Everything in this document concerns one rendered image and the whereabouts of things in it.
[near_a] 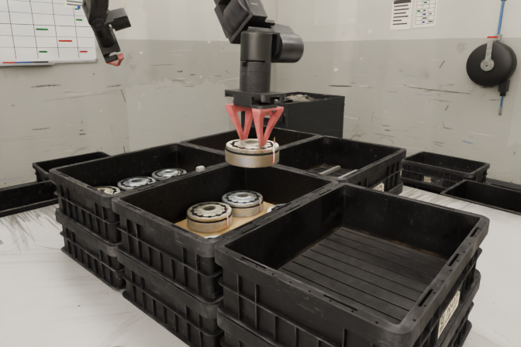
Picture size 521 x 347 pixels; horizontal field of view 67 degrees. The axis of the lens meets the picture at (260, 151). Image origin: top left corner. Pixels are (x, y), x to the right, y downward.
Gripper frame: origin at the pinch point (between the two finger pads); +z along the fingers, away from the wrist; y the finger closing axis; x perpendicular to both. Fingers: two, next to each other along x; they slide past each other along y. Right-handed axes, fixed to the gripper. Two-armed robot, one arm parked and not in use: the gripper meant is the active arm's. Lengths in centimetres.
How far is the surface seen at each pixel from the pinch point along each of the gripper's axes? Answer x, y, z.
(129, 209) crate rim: 19.2, 13.1, 13.2
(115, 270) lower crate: 18.3, 21.7, 30.1
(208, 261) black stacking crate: 17.2, -7.4, 16.2
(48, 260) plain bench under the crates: 23, 48, 37
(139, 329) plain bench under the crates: 20.6, 8.5, 35.9
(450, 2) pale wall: -337, 80, -66
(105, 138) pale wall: -120, 312, 71
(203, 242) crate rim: 18.3, -7.6, 12.5
